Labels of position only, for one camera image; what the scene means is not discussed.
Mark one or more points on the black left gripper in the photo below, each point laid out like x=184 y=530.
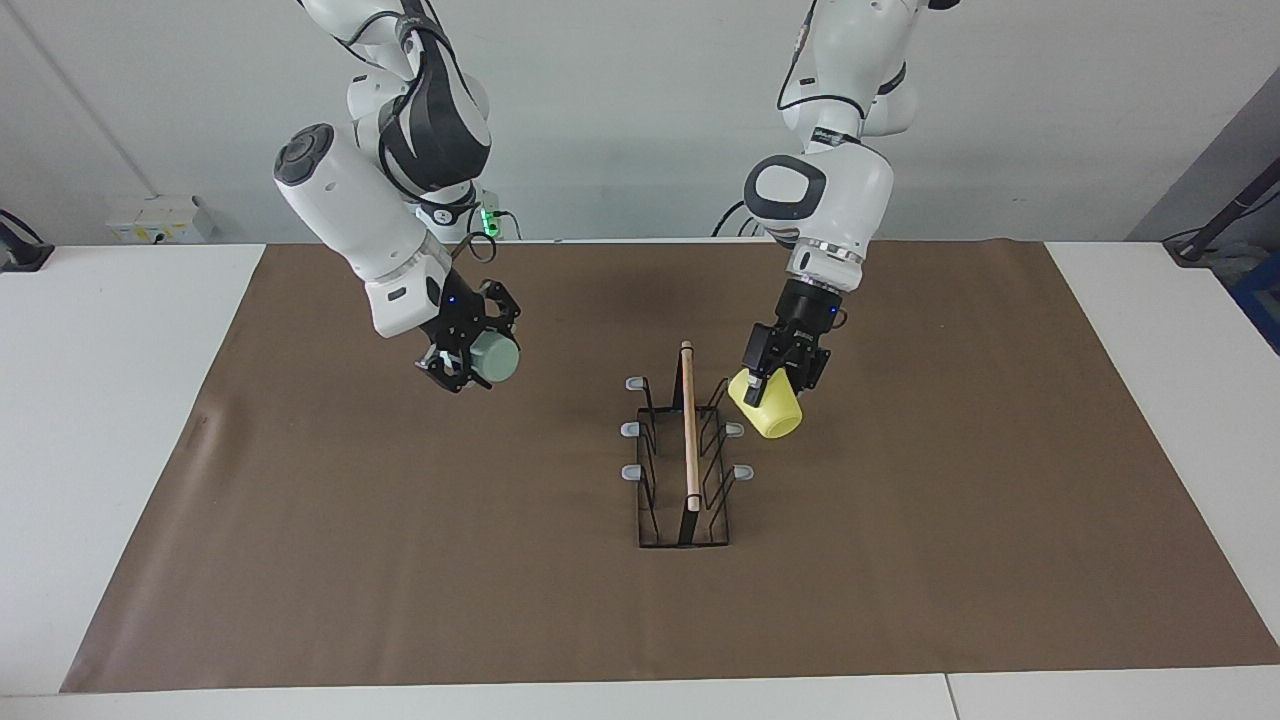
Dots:
x=805 y=312

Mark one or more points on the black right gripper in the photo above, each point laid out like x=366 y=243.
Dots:
x=462 y=322

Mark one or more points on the pale green plastic cup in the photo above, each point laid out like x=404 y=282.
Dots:
x=497 y=358

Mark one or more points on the yellow plastic cup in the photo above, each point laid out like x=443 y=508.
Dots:
x=772 y=412

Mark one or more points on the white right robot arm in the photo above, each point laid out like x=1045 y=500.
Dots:
x=350 y=210

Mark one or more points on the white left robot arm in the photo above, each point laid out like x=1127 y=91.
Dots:
x=840 y=190

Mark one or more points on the brown paper table mat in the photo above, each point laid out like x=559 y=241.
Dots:
x=500 y=600

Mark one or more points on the black stand pole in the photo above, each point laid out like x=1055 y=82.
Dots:
x=1225 y=215

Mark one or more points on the white wall socket box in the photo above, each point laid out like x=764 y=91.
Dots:
x=160 y=220

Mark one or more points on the black clamp mount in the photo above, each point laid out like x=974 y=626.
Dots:
x=25 y=255

